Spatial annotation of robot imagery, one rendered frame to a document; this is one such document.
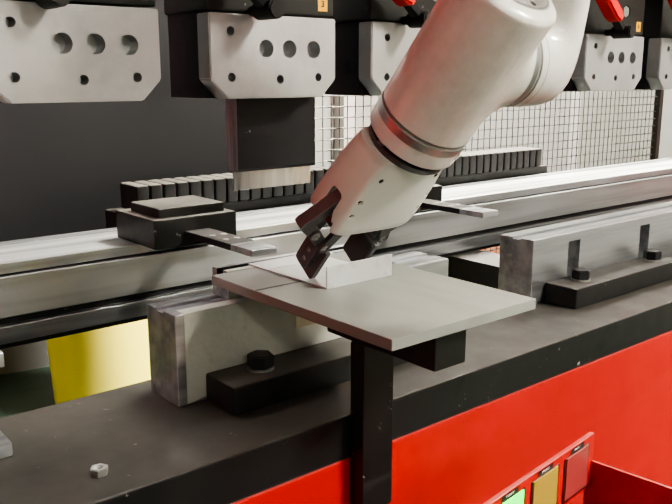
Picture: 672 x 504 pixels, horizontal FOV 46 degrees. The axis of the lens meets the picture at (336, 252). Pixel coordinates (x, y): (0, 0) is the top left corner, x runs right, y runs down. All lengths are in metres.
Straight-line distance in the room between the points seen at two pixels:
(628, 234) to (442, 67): 0.79
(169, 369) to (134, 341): 2.16
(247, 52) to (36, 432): 0.40
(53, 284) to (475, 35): 0.61
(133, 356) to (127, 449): 2.25
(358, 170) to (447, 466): 0.38
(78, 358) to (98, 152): 1.75
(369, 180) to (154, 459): 0.30
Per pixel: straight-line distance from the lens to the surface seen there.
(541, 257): 1.18
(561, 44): 0.70
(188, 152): 1.38
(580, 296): 1.18
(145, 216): 1.04
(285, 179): 0.87
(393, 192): 0.71
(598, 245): 1.30
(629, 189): 1.89
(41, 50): 0.70
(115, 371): 2.99
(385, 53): 0.90
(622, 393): 1.20
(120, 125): 1.32
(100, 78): 0.71
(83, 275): 1.03
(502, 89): 0.65
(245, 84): 0.78
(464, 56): 0.62
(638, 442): 1.28
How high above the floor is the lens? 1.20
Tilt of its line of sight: 12 degrees down
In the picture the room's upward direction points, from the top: straight up
